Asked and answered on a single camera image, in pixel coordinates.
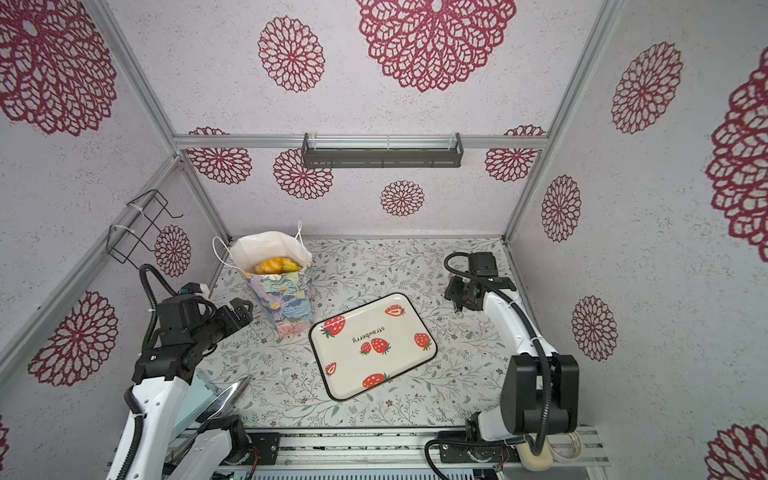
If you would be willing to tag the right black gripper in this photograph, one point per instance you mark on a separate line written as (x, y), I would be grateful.
(453, 288)

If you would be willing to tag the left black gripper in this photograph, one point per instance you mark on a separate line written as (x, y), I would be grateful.
(233, 324)

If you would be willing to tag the floral paper bag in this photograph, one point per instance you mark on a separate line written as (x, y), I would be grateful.
(285, 299)

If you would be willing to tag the croissant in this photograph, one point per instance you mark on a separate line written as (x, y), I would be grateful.
(277, 266)

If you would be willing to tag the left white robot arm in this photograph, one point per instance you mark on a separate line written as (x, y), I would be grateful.
(190, 327)

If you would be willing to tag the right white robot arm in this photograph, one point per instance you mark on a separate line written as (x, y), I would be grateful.
(540, 391)

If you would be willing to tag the teal sponge block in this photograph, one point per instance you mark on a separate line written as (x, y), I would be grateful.
(199, 395)

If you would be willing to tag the strawberry pattern tray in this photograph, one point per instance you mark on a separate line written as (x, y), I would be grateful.
(369, 345)

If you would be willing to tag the tape roll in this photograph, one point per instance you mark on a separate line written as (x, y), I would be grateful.
(566, 449)

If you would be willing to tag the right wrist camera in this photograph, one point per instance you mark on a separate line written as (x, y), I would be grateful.
(483, 269)

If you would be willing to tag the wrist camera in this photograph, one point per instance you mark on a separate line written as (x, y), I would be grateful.
(200, 289)
(483, 269)

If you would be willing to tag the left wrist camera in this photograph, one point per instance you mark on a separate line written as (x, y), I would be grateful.
(200, 289)

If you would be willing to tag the black wire rack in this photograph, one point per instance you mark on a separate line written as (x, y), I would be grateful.
(131, 241)

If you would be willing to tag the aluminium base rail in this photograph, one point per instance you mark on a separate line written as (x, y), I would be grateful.
(399, 453)

